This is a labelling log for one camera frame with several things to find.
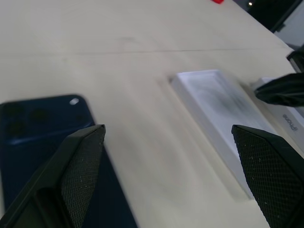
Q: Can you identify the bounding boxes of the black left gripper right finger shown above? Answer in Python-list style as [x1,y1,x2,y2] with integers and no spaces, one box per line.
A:
[231,124,304,228]

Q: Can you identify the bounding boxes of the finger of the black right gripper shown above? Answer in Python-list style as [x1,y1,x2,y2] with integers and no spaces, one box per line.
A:
[286,49,304,73]
[254,72,304,106]

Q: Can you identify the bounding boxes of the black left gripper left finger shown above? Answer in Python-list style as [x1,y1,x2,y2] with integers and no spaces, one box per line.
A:
[0,124,106,228]

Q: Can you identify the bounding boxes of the white iPhone box lid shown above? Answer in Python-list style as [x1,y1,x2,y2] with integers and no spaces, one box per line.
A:
[249,76,304,148]

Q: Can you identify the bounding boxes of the dark blue smartphone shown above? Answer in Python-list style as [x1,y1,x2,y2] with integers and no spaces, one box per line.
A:
[0,94,139,228]

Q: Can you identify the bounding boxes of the white phone box base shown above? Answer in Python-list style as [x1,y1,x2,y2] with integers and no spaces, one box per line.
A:
[169,68,278,200]

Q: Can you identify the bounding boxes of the white panel with black frame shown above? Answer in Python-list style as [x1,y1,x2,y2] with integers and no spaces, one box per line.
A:
[270,0,304,48]

